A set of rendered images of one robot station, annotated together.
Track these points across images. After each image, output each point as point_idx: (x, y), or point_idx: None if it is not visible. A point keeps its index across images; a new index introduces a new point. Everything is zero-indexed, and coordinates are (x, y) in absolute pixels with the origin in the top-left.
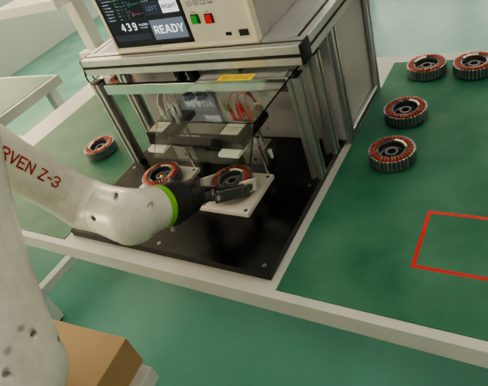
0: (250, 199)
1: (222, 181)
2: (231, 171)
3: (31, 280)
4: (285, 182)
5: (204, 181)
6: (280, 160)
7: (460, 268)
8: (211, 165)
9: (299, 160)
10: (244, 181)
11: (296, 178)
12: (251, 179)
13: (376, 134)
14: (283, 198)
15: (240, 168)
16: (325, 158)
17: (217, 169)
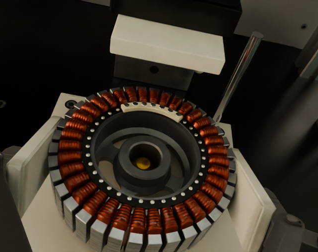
0: (219, 231)
1: (95, 153)
2: (130, 113)
3: None
4: (267, 152)
5: (31, 170)
6: (208, 79)
7: None
8: None
9: (254, 85)
10: (254, 184)
11: (284, 138)
12: (246, 164)
13: None
14: (303, 216)
15: (164, 104)
16: (309, 87)
17: (21, 85)
